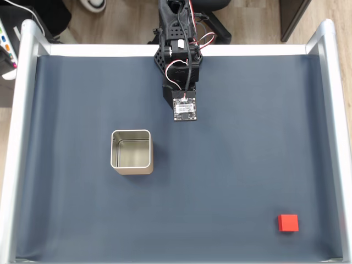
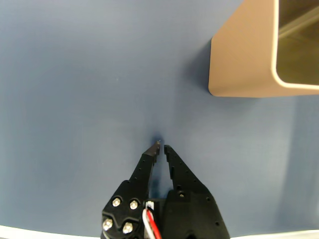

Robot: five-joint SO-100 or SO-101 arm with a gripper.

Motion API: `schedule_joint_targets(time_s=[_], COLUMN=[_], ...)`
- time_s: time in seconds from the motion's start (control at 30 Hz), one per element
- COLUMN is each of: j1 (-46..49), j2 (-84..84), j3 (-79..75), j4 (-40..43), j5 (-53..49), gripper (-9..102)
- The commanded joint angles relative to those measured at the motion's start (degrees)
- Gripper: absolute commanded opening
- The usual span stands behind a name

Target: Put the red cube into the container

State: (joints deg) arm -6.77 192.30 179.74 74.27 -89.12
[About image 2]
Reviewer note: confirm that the square metal tin container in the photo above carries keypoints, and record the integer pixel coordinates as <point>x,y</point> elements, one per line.
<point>236,62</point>

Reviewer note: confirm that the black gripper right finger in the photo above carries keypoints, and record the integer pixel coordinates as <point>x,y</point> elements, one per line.
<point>189,204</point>

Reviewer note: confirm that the blue table mat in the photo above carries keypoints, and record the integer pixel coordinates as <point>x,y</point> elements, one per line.
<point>74,99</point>

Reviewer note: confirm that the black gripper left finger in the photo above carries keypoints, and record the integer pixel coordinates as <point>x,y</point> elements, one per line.
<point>134,189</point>

